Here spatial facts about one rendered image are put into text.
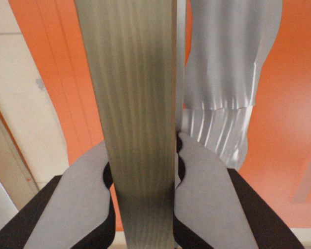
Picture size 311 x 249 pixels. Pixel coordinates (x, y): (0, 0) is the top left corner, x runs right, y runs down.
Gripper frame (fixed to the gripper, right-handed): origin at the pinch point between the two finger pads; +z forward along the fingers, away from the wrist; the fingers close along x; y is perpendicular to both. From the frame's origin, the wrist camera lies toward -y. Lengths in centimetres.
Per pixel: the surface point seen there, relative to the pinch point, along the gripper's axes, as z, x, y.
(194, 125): 4.9, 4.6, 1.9
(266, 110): 5.3, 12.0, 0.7
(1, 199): 1.8, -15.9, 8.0
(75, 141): 5.3, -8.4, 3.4
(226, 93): 4.8, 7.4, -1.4
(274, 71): 5.3, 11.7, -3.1
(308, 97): 5.3, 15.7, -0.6
